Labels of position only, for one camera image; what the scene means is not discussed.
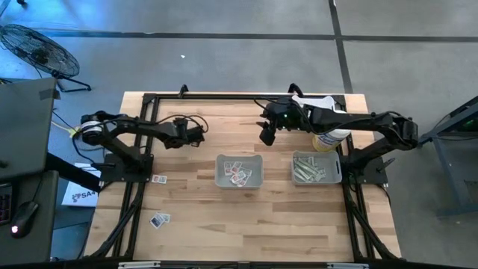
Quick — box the white plastic bin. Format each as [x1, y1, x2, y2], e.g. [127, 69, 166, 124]
[291, 94, 336, 112]

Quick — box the large grey panel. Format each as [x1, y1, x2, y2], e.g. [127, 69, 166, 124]
[0, 77, 61, 182]

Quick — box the black floor fan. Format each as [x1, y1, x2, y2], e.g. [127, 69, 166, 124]
[0, 24, 93, 93]

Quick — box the grey plastic bin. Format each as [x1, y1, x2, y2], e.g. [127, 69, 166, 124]
[291, 149, 343, 187]
[215, 153, 264, 190]

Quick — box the black keyboard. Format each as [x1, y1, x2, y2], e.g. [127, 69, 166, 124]
[0, 182, 13, 226]

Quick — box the white printed paper sheet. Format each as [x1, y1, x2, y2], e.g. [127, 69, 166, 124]
[61, 163, 102, 208]

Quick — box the yellow power cord plug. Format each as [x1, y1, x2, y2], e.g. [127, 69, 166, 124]
[50, 120, 82, 140]

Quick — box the dark metal cart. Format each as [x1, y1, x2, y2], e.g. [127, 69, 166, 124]
[412, 95, 478, 220]

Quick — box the dark grey desk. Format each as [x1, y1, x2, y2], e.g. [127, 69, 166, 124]
[0, 170, 60, 265]

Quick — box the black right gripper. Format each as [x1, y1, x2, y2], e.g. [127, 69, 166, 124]
[255, 97, 311, 147]

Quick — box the Lysol wipes canister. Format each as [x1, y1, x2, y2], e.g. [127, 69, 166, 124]
[311, 129, 352, 153]

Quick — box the black computer mouse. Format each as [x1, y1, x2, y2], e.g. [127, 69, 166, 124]
[10, 201, 40, 239]

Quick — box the silver aluminium bracket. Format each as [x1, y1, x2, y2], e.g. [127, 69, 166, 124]
[118, 261, 161, 269]
[326, 262, 370, 269]

